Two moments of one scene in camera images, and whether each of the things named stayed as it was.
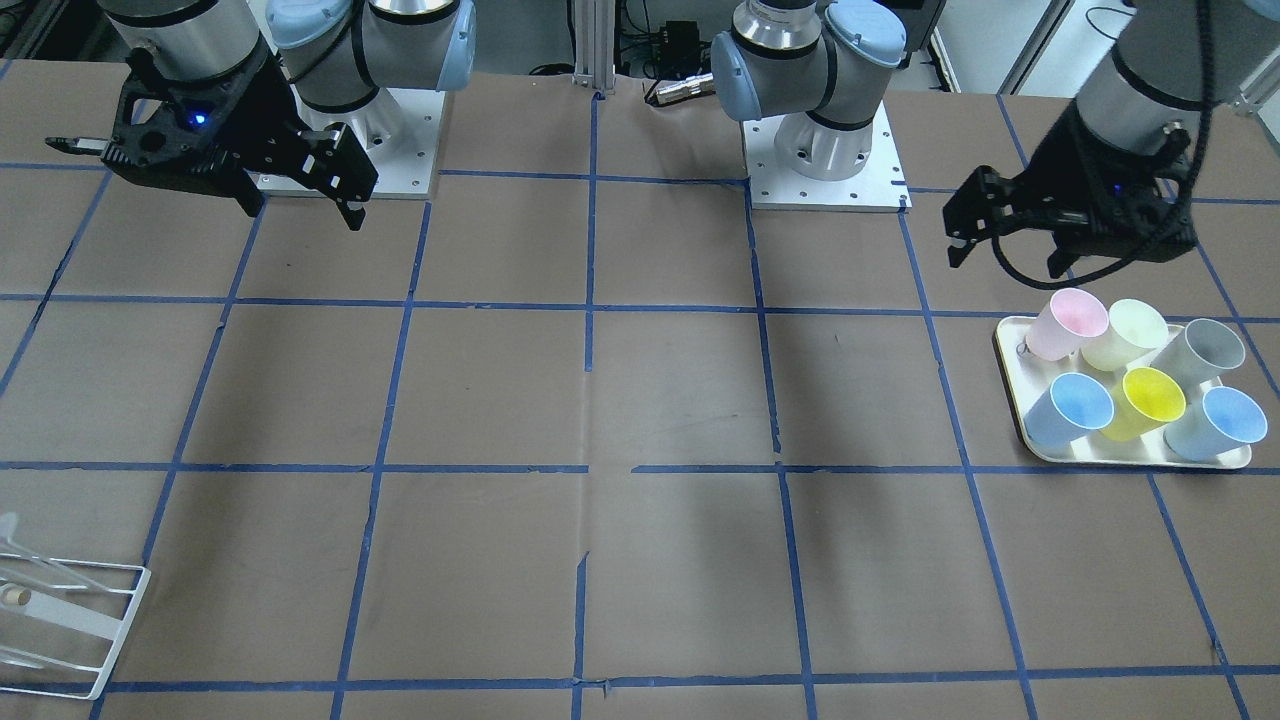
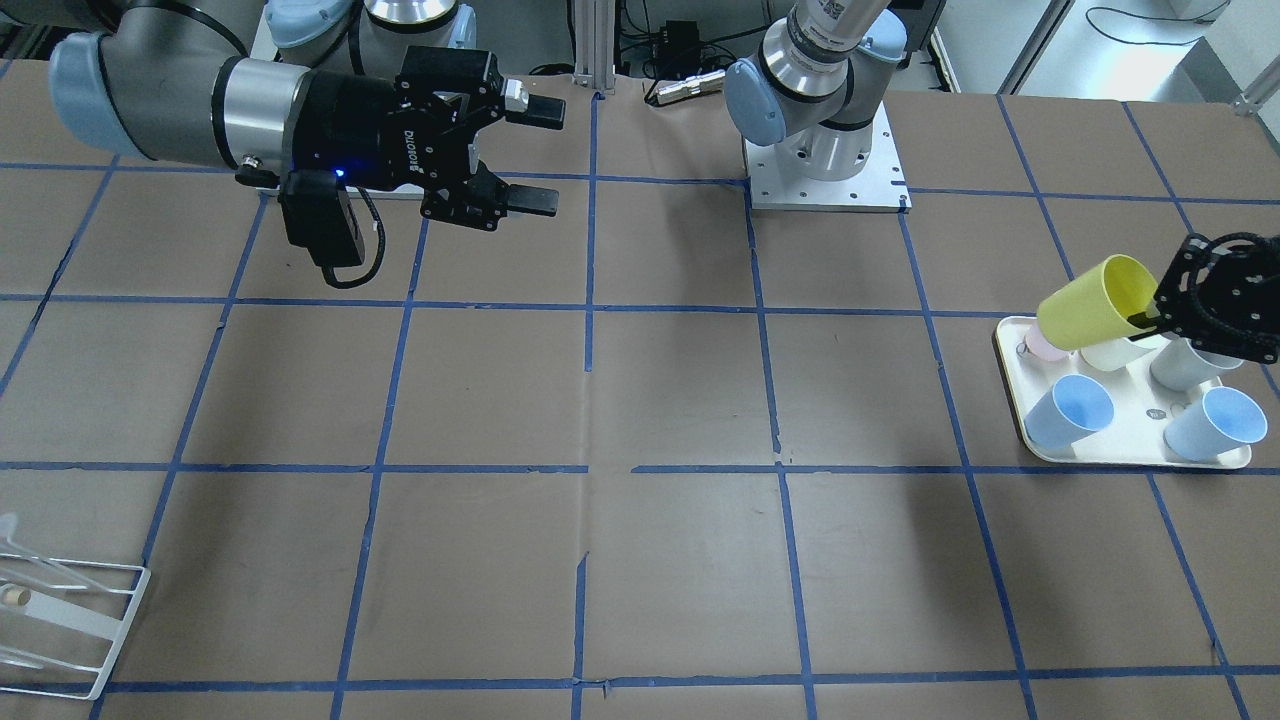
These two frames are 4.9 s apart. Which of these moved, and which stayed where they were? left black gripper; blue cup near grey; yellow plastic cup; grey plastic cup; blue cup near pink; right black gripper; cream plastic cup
Moved: right black gripper; left black gripper; yellow plastic cup
Stayed: grey plastic cup; blue cup near pink; cream plastic cup; blue cup near grey
